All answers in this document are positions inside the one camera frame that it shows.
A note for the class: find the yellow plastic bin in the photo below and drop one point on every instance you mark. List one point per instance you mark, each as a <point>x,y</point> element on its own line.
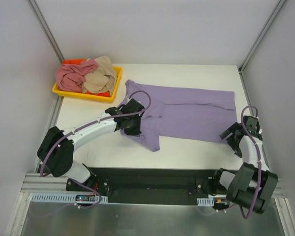
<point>91,97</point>

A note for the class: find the left white cable duct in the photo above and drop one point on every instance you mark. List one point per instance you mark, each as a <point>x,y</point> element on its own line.
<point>68,198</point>

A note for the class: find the right aluminium frame post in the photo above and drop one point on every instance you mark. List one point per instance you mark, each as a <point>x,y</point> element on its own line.
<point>262,34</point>

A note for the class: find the aluminium frame post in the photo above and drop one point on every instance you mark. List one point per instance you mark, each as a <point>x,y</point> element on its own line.
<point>46,29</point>
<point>262,34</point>

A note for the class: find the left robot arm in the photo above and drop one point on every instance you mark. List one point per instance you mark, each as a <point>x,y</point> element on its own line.
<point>58,146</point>

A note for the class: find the aluminium front rail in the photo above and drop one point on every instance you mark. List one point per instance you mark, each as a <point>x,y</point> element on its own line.
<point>33,182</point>

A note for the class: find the white cable duct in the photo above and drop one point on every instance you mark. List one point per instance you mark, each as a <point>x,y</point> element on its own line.
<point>68,198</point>
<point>205,202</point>

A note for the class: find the pink t shirt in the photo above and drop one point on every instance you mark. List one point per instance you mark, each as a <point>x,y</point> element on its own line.
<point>70,77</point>

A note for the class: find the right white cable duct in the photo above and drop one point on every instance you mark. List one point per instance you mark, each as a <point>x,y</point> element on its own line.
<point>205,202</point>

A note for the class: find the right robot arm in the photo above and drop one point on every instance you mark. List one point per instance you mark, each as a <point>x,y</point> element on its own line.
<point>252,186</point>

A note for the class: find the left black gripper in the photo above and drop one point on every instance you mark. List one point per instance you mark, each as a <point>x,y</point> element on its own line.
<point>134,125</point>

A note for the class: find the purple t shirt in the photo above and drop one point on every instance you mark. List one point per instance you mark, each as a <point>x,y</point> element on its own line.
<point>186,113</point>

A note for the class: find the left aluminium frame post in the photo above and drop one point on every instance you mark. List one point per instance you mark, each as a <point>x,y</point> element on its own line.
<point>46,29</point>

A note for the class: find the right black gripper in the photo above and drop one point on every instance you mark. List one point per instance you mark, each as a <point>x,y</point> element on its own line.
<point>232,137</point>

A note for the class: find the beige t shirt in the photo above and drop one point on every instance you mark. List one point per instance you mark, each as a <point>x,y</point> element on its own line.
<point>102,79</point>

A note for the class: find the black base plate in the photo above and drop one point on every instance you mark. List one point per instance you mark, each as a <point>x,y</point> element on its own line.
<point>156,186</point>

